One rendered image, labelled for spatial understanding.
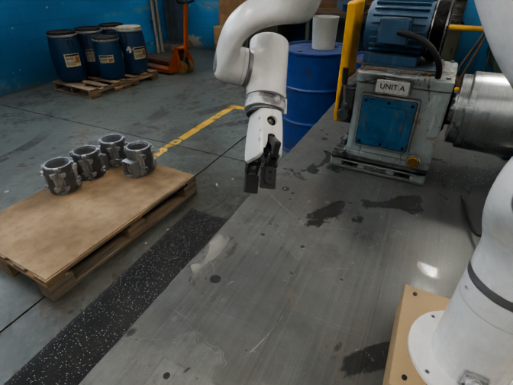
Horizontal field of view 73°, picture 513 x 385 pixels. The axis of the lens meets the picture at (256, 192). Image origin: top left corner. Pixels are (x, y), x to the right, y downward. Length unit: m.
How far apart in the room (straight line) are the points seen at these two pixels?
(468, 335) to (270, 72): 0.56
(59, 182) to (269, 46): 2.10
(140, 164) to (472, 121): 2.10
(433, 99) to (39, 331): 1.92
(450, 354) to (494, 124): 0.79
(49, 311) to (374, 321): 1.65
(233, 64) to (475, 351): 0.62
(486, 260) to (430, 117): 0.77
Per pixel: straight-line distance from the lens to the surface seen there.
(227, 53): 0.71
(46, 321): 2.07
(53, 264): 2.12
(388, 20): 1.23
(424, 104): 1.24
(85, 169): 2.75
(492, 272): 0.55
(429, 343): 0.72
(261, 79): 0.73
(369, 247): 1.01
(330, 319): 0.82
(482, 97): 1.27
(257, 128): 0.70
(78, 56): 5.44
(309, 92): 2.97
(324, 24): 3.08
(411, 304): 0.78
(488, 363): 0.64
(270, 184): 0.66
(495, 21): 0.49
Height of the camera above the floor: 1.44
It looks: 33 degrees down
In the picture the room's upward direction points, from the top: straight up
